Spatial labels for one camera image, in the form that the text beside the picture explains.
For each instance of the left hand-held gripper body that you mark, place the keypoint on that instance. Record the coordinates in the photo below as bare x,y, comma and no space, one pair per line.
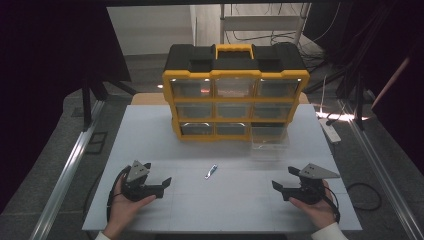
136,188

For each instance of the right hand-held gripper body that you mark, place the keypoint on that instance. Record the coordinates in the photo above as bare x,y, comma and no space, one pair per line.
310,191

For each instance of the clear plastic drawer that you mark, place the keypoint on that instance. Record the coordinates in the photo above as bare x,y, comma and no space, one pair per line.
268,148

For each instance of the small silver metal piece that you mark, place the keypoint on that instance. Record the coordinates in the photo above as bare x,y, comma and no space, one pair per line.
210,172

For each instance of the yellow black drawer organizer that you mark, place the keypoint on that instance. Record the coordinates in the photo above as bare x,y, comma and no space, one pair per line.
233,66

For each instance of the person's right hand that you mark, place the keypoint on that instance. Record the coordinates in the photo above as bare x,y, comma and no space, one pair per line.
316,211

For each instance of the person's left hand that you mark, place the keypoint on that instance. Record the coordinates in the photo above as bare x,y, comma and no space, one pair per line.
123,210

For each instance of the white power strip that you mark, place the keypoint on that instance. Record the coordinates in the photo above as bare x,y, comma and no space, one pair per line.
330,130

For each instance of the tan wooden board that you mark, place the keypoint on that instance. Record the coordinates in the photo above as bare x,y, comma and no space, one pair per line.
148,98

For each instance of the black metal stand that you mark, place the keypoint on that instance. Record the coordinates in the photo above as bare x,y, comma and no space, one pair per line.
87,106

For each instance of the dark curtain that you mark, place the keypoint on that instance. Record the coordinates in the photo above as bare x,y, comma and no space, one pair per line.
393,66
50,66

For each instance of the aluminium rail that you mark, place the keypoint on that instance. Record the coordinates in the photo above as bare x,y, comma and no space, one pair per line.
66,170
380,173

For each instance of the white metal shelf frame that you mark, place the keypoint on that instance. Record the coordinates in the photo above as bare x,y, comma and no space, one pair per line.
260,22

